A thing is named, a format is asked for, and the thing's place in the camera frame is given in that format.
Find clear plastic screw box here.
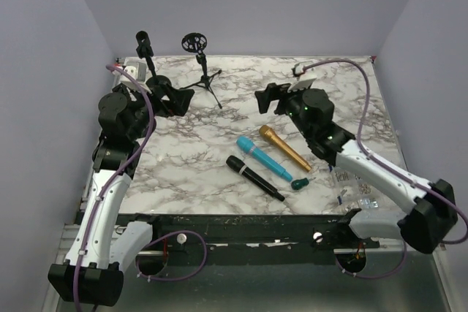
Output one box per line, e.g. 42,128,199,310
328,167,379,213

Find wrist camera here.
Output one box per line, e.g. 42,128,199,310
287,63,317,92
114,61,150,92

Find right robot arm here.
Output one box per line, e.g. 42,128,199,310
254,80,457,254

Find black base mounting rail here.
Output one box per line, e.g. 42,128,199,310
117,214,380,267

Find gold microphone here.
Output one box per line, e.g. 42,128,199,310
259,125,312,172

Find black microphone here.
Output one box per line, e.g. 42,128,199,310
226,155,285,202

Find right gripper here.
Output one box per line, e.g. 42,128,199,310
255,79,312,139

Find blue microphone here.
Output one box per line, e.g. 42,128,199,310
236,136,293,182

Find green handled screwdriver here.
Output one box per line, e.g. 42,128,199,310
290,178,315,191

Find black tripod mic stand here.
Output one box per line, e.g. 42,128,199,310
181,32,222,109

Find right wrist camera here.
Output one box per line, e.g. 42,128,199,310
287,63,317,92

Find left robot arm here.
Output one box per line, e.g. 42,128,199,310
48,75,195,306

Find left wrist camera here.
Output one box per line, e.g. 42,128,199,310
114,61,150,92

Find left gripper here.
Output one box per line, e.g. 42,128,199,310
127,80,194,140

